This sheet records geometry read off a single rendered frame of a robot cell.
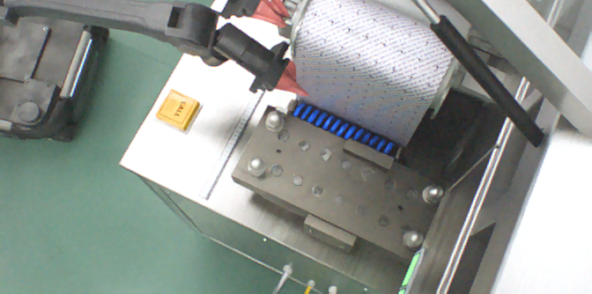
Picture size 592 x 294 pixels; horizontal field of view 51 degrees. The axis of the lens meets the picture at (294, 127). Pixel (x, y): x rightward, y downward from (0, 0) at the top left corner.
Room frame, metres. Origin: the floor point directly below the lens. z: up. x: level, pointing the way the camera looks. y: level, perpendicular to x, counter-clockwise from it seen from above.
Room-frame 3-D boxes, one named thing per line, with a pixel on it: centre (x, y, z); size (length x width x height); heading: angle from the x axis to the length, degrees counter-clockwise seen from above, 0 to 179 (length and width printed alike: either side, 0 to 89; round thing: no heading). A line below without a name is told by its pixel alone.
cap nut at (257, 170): (0.30, 0.07, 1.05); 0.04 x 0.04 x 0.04
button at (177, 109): (0.47, 0.25, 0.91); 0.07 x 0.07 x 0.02; 63
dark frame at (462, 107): (0.47, -0.19, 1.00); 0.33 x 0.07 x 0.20; 63
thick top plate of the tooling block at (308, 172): (0.27, -0.09, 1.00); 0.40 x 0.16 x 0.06; 63
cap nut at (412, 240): (0.16, -0.21, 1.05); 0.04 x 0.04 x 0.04
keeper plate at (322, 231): (0.18, -0.06, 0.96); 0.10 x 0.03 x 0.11; 63
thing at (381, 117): (0.40, -0.11, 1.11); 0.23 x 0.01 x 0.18; 63
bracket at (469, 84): (0.37, -0.29, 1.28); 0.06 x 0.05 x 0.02; 63
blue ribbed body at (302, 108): (0.38, -0.10, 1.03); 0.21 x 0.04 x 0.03; 63
